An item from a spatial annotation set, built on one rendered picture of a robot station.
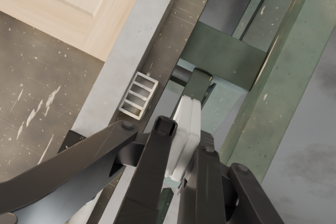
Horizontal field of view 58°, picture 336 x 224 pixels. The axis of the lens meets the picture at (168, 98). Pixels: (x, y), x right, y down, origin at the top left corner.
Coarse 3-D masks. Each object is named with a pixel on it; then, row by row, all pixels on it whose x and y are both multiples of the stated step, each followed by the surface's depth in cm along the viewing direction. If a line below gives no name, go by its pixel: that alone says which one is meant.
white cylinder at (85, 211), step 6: (96, 198) 49; (90, 204) 48; (78, 210) 48; (84, 210) 48; (90, 210) 49; (72, 216) 48; (78, 216) 48; (84, 216) 48; (66, 222) 48; (72, 222) 48; (78, 222) 48; (84, 222) 49
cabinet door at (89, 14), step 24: (0, 0) 52; (24, 0) 52; (48, 0) 52; (72, 0) 52; (96, 0) 52; (120, 0) 51; (48, 24) 51; (72, 24) 51; (96, 24) 51; (120, 24) 51; (96, 48) 51
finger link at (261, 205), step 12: (240, 168) 15; (240, 180) 14; (252, 180) 15; (240, 192) 14; (252, 192) 14; (264, 192) 14; (240, 204) 13; (252, 204) 13; (264, 204) 13; (228, 216) 15; (240, 216) 13; (252, 216) 12; (264, 216) 12; (276, 216) 12
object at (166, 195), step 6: (210, 84) 100; (162, 192) 144; (168, 192) 143; (162, 198) 141; (168, 198) 142; (162, 204) 137; (168, 204) 141; (162, 210) 135; (162, 216) 134; (162, 222) 134
